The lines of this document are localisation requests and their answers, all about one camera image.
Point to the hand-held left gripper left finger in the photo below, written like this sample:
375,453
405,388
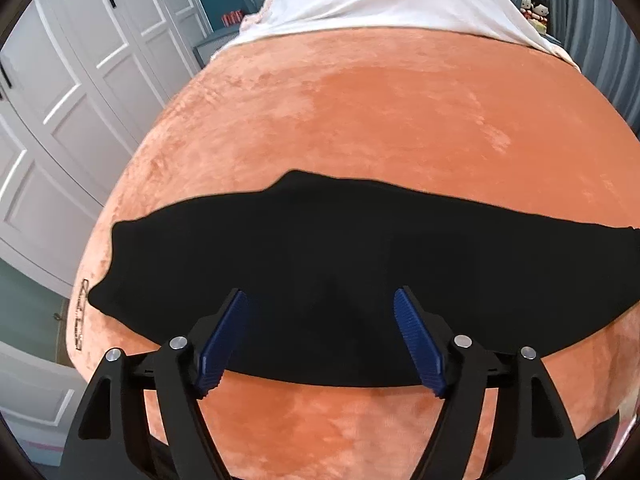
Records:
224,335

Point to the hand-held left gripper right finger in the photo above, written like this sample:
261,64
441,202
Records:
417,337

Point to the black pants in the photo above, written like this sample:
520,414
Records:
320,280

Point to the orange plush blanket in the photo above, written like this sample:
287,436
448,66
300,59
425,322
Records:
380,120

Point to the red boxes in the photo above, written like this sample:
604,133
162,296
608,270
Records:
232,18

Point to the plush toys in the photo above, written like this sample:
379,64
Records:
532,12

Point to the grey curtain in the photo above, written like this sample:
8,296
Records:
595,35

